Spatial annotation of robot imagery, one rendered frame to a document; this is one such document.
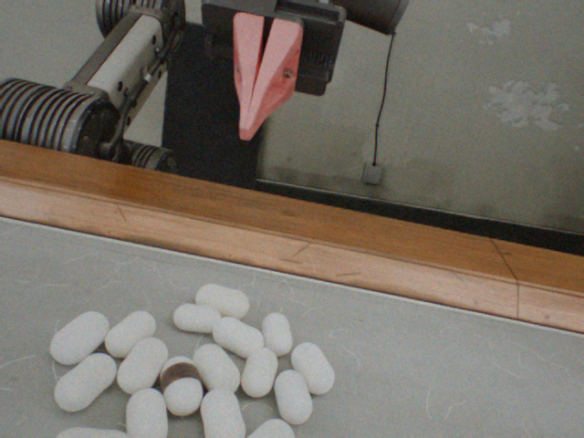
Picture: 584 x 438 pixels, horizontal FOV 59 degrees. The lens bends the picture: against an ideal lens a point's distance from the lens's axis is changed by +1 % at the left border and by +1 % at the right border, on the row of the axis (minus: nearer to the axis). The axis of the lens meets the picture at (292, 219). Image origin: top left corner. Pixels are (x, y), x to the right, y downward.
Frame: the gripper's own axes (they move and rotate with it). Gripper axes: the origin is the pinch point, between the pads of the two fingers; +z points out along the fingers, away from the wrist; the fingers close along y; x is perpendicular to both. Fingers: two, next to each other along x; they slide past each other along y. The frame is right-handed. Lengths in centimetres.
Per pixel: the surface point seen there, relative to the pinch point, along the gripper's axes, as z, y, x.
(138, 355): 16.0, -2.5, 1.2
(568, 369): 9.3, 26.7, 9.0
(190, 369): 16.1, 0.5, 1.1
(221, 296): 10.3, 0.6, 5.9
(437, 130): -131, 61, 153
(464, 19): -160, 57, 117
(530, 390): 11.9, 22.7, 6.9
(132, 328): 14.2, -3.7, 2.8
